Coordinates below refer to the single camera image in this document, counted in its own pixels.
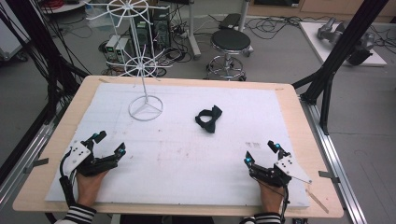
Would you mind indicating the grey metal clamp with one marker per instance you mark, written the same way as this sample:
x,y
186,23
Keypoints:
x,y
328,176
35,165

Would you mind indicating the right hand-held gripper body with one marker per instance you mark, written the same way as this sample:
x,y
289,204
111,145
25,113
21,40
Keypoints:
x,y
288,166

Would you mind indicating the person's right hand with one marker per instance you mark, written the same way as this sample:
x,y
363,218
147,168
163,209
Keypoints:
x,y
270,197

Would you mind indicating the white floor board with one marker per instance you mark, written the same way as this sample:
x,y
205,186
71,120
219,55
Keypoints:
x,y
314,40

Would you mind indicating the black metal frame strut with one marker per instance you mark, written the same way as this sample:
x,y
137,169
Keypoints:
x,y
34,40
342,46

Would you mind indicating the black round stool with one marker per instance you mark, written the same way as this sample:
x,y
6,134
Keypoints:
x,y
230,42

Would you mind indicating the grey power supply unit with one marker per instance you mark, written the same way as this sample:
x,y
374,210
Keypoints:
x,y
115,46

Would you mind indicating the black flat box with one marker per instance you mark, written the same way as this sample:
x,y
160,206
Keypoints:
x,y
229,21

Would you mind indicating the person's left hand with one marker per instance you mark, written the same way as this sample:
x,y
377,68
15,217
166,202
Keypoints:
x,y
88,188

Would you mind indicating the aluminium table rail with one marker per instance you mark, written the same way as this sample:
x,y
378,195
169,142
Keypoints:
x,y
336,155
28,155

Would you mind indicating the black computer tower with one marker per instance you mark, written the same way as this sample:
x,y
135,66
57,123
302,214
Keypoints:
x,y
155,29

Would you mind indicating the white foam board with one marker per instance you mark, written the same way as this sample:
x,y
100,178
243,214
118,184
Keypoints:
x,y
186,161

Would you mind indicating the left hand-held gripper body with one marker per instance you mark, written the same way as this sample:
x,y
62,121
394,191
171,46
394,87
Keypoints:
x,y
76,155

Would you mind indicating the grey metal stand post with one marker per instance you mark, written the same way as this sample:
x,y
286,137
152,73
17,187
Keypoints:
x,y
193,34

